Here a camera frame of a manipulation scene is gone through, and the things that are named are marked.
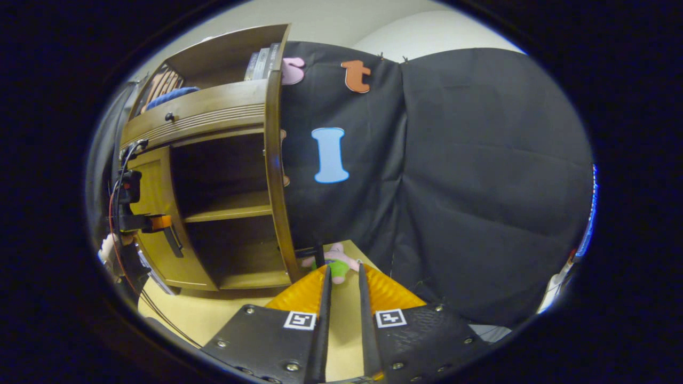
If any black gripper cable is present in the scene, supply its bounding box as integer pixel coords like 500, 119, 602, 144
108, 140, 203, 350

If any black backdrop cloth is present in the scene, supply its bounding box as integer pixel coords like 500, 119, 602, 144
85, 42, 594, 327

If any wooden shoe cabinet door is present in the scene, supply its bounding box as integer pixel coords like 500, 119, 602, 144
125, 147, 219, 292
263, 69, 326, 283

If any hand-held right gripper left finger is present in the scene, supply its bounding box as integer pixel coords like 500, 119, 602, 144
202, 263, 332, 384

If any pink and green plush toy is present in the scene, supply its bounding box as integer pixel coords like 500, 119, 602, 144
301, 243, 361, 284

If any wooden cabinet drawer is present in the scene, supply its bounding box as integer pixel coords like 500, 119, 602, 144
120, 80, 267, 150

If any grey spine book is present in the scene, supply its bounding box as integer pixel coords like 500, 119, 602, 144
253, 47, 270, 81

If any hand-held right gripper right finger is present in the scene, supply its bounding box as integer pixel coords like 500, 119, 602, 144
356, 261, 491, 382

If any wooden double-door shoe cabinet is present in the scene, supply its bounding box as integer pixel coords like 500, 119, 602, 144
118, 23, 300, 293

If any white plastic object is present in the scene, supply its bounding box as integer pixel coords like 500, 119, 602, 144
538, 255, 577, 314

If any blue folded towel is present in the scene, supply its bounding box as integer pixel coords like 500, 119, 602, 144
145, 86, 201, 111

